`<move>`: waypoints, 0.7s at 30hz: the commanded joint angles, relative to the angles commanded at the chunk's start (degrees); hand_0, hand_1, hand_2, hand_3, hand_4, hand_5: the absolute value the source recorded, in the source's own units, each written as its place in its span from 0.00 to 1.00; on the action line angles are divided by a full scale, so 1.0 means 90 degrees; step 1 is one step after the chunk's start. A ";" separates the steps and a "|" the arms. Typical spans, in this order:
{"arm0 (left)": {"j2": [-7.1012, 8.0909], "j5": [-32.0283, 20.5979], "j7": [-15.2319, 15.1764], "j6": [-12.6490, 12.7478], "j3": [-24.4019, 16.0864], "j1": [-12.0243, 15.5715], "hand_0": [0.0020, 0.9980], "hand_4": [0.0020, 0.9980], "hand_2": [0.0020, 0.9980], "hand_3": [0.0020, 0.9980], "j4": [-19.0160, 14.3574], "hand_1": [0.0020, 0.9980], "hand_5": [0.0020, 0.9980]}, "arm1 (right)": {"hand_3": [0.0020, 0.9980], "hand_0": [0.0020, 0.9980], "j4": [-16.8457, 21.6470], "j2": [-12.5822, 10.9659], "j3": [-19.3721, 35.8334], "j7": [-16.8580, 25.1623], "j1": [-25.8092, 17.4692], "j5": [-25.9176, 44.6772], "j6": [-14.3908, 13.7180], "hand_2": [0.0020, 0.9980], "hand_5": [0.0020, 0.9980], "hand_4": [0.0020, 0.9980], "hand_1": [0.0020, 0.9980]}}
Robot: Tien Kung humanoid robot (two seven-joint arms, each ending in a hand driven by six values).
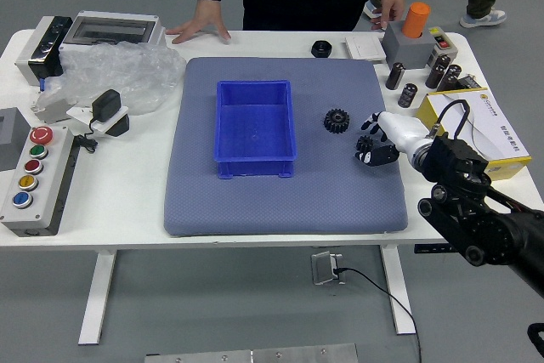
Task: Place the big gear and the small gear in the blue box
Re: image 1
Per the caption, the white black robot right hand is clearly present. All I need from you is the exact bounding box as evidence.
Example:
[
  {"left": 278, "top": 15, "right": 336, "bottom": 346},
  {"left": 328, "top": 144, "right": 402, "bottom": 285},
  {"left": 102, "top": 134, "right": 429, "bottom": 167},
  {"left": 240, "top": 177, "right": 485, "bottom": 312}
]
[{"left": 354, "top": 111, "right": 431, "bottom": 167}]

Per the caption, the person's right hand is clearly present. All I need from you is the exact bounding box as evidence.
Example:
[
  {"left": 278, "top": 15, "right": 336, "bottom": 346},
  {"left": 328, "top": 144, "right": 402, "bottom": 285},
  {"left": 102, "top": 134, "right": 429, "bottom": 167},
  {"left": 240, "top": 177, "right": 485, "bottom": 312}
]
[{"left": 165, "top": 0, "right": 232, "bottom": 44}]

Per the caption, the big black gear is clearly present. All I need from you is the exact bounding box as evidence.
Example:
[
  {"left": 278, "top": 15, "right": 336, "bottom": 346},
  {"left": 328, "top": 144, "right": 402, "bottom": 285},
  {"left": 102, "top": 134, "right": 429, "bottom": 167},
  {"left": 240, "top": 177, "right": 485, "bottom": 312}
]
[{"left": 323, "top": 107, "right": 350, "bottom": 135}]

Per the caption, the white clear-lid distribution box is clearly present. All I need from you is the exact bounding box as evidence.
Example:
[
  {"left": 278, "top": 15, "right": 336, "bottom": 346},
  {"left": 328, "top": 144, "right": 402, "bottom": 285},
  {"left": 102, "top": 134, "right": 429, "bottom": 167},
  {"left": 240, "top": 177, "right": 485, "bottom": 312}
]
[{"left": 59, "top": 9, "right": 167, "bottom": 56}]

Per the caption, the yellow white carton box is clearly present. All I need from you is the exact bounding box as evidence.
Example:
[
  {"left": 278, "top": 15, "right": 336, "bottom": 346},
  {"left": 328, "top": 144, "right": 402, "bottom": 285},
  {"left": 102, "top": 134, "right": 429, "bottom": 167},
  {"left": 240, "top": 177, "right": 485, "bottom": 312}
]
[{"left": 415, "top": 88, "right": 533, "bottom": 181}]

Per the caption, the blue plastic box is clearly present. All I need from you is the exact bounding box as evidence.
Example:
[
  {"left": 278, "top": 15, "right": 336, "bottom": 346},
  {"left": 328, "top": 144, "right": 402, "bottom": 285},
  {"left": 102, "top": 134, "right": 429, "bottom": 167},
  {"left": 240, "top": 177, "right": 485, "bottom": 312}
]
[{"left": 213, "top": 79, "right": 298, "bottom": 180}]

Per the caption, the grey square box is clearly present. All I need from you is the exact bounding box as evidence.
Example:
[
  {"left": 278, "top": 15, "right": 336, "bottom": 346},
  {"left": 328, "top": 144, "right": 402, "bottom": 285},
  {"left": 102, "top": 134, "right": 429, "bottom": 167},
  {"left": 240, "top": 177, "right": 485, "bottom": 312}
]
[{"left": 0, "top": 106, "right": 33, "bottom": 172}]

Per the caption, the grey push-button control box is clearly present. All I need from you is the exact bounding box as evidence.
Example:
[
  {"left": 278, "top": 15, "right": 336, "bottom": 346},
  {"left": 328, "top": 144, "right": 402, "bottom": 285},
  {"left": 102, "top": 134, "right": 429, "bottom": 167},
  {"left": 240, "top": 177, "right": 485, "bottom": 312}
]
[{"left": 0, "top": 124, "right": 81, "bottom": 237}]

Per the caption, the orange cylinder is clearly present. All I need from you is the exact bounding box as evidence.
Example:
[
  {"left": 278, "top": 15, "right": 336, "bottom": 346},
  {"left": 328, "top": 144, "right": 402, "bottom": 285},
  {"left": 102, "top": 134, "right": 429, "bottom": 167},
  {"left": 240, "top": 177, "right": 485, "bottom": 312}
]
[{"left": 402, "top": 1, "right": 432, "bottom": 39}]

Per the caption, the dark brown capacitor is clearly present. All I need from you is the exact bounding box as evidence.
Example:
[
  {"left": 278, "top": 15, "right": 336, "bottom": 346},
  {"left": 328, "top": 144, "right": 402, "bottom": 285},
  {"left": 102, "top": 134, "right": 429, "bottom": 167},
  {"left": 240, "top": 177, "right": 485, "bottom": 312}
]
[
  {"left": 385, "top": 61, "right": 406, "bottom": 91},
  {"left": 398, "top": 82, "right": 419, "bottom": 108},
  {"left": 425, "top": 53, "right": 452, "bottom": 88},
  {"left": 436, "top": 64, "right": 463, "bottom": 93}
]

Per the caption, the grey block holder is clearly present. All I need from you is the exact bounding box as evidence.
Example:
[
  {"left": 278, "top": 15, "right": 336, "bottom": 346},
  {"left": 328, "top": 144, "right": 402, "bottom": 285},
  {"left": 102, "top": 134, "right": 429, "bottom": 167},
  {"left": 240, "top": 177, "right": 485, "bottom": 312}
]
[{"left": 381, "top": 20, "right": 439, "bottom": 70}]

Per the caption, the small black labelled component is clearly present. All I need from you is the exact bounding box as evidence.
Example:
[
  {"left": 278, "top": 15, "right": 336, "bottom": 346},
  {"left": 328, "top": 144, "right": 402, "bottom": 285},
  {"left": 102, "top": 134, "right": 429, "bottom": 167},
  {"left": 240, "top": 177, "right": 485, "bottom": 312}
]
[{"left": 456, "top": 72, "right": 482, "bottom": 91}]

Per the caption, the grey-blue padded mat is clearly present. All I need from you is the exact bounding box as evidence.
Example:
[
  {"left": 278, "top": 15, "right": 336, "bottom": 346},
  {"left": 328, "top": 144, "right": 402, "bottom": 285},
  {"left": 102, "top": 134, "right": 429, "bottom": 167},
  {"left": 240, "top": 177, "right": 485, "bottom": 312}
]
[{"left": 163, "top": 56, "right": 409, "bottom": 237}]

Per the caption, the clear plastic bag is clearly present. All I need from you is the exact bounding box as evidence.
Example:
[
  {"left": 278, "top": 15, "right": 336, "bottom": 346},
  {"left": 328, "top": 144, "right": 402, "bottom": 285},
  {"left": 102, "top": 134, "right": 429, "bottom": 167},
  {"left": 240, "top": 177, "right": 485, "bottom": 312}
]
[{"left": 36, "top": 41, "right": 187, "bottom": 116}]

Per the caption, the black table control panel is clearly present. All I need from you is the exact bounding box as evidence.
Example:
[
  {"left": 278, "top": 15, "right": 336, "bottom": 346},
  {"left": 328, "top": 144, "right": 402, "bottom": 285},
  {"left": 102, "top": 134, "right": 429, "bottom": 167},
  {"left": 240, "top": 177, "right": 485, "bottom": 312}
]
[{"left": 414, "top": 242, "right": 458, "bottom": 255}]

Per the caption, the black power adapter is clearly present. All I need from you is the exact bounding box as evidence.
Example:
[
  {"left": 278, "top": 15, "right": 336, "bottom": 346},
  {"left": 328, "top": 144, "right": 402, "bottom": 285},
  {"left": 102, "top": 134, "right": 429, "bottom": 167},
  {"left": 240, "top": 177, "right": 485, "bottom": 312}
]
[{"left": 91, "top": 88, "right": 122, "bottom": 122}]

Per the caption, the white socket plate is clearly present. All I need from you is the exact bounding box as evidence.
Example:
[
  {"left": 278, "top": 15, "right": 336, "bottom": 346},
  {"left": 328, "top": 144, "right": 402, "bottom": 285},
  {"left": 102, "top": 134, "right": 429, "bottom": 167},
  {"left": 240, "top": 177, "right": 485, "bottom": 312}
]
[{"left": 66, "top": 103, "right": 130, "bottom": 133}]

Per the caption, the silver device under table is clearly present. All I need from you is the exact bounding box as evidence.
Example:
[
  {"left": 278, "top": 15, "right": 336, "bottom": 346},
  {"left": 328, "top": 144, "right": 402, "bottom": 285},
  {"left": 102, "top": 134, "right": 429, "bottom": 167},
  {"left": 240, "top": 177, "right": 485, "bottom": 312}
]
[{"left": 310, "top": 251, "right": 346, "bottom": 286}]

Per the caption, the white table leg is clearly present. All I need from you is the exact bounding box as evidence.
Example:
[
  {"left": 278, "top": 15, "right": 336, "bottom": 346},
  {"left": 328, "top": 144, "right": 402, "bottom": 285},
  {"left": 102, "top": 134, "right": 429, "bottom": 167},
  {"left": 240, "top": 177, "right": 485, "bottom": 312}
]
[
  {"left": 379, "top": 246, "right": 417, "bottom": 336},
  {"left": 77, "top": 250, "right": 118, "bottom": 346}
]

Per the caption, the red mushroom stop button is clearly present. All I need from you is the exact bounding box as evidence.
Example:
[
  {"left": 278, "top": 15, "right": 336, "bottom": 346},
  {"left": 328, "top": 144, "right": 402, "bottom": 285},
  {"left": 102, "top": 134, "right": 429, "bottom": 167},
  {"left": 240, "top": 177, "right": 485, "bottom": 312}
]
[{"left": 28, "top": 126, "right": 55, "bottom": 146}]

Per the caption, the blue push button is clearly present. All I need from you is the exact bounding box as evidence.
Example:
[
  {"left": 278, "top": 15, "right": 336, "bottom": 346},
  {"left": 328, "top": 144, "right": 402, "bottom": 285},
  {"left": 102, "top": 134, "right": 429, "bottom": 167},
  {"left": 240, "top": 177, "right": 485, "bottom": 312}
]
[{"left": 11, "top": 190, "right": 33, "bottom": 209}]

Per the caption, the silver metal plate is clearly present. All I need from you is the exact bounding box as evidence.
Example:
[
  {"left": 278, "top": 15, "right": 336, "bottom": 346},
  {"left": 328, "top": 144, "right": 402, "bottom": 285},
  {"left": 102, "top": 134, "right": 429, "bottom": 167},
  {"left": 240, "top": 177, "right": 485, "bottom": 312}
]
[{"left": 144, "top": 343, "right": 359, "bottom": 363}]

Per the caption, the white wall switch plate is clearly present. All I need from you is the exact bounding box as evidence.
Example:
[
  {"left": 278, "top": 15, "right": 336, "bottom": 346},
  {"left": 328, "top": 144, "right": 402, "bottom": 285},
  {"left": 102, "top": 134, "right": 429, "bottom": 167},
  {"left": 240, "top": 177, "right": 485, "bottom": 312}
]
[{"left": 343, "top": 35, "right": 387, "bottom": 61}]

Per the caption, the white red-button switch box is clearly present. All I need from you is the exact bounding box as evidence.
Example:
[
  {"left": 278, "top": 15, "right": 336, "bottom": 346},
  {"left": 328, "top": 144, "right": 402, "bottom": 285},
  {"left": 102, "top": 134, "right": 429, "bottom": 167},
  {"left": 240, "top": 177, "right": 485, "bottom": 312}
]
[{"left": 427, "top": 26, "right": 459, "bottom": 65}]

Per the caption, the black floor cable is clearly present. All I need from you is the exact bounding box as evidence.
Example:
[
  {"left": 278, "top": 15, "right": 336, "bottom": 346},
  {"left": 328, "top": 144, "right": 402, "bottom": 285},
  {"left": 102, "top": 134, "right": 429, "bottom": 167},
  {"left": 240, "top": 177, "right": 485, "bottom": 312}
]
[{"left": 333, "top": 267, "right": 422, "bottom": 363}]

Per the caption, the white black-lid enclosure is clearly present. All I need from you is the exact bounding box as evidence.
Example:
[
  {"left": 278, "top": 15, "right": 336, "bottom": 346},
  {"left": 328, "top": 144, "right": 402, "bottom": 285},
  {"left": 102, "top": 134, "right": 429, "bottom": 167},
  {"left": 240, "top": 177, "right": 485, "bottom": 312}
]
[{"left": 14, "top": 15, "right": 74, "bottom": 86}]

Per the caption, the black adapter cord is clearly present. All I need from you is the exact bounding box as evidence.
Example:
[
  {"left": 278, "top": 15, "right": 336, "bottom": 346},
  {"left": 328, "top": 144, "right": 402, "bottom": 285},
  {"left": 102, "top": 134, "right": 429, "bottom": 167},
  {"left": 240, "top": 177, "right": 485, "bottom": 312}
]
[{"left": 72, "top": 118, "right": 99, "bottom": 154}]

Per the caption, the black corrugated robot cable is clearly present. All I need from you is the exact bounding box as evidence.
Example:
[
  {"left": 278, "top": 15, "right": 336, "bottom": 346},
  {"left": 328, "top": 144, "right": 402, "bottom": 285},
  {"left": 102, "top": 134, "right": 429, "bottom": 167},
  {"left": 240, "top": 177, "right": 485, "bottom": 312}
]
[{"left": 526, "top": 322, "right": 544, "bottom": 363}]

